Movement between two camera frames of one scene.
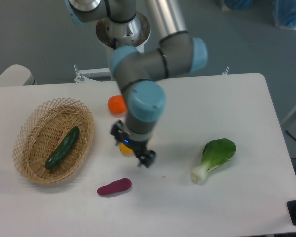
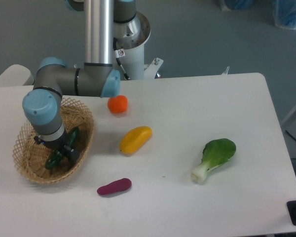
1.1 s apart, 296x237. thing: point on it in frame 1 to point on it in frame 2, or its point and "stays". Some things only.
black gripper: [145, 156] to [73, 154]
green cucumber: [63, 149] stays
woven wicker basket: [43, 130] stays
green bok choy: [216, 153] stays
